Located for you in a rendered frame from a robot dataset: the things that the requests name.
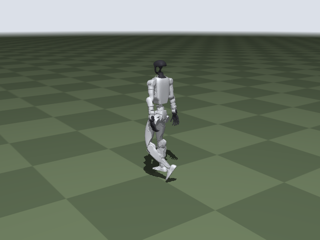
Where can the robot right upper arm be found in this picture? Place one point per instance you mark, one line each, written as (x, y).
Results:
(171, 89)

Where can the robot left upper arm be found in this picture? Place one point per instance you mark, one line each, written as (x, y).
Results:
(151, 84)

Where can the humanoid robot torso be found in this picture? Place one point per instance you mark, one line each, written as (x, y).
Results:
(161, 96)

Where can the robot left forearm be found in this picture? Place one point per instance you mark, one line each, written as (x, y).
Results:
(150, 108)

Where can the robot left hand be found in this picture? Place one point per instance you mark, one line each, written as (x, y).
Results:
(153, 124)

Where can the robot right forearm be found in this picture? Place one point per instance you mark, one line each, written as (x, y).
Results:
(173, 105)

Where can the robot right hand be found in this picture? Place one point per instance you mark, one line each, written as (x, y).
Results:
(175, 118)

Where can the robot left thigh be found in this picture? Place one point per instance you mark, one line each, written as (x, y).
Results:
(149, 133)

